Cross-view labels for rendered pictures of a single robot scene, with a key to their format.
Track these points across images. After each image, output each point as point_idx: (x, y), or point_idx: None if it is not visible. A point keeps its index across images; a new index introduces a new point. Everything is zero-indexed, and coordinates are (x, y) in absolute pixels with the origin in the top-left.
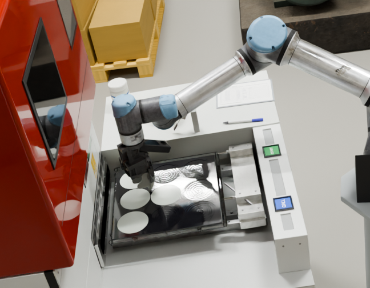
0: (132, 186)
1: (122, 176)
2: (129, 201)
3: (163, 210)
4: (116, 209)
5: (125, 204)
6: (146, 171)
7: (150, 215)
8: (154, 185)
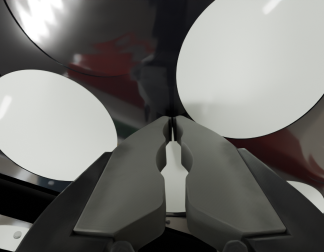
0: (97, 157)
1: (16, 160)
2: (172, 192)
3: None
4: (178, 226)
5: (179, 205)
6: (164, 203)
7: (301, 174)
8: (149, 86)
